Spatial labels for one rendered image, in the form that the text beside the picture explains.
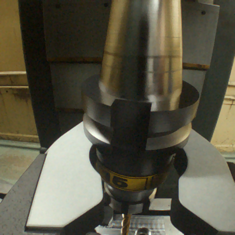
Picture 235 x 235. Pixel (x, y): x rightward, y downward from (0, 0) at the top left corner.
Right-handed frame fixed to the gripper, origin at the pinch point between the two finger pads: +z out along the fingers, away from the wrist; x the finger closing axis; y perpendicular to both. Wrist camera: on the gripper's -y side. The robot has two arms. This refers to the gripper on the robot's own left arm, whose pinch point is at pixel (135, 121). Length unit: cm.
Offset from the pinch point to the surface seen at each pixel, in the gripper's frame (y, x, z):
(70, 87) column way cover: 13.4, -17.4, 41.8
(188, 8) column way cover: -10.7, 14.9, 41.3
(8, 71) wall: 19, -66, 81
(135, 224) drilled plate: 29.6, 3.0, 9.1
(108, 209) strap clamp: 27.8, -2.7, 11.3
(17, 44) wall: 5, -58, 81
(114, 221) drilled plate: 29.6, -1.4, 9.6
